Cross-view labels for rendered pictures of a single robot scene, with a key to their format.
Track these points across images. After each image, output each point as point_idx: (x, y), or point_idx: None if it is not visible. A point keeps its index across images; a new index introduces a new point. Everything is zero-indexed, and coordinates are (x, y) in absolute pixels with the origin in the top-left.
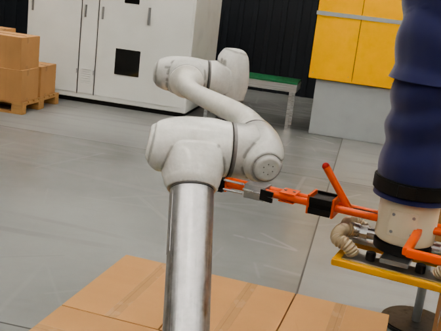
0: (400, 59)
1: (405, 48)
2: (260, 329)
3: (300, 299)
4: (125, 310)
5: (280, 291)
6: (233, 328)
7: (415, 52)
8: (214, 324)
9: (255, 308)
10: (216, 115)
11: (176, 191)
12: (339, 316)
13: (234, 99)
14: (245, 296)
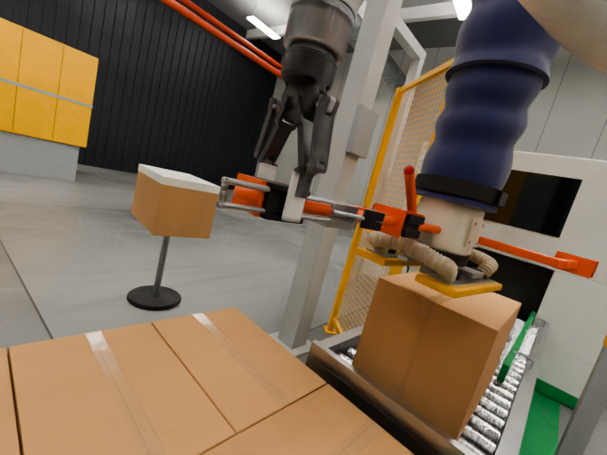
0: (520, 39)
1: (534, 26)
2: (182, 394)
3: (163, 327)
4: None
5: (134, 327)
6: (155, 419)
7: (546, 33)
8: (124, 431)
9: (140, 366)
10: (318, 40)
11: None
12: (214, 328)
13: (356, 14)
14: (106, 356)
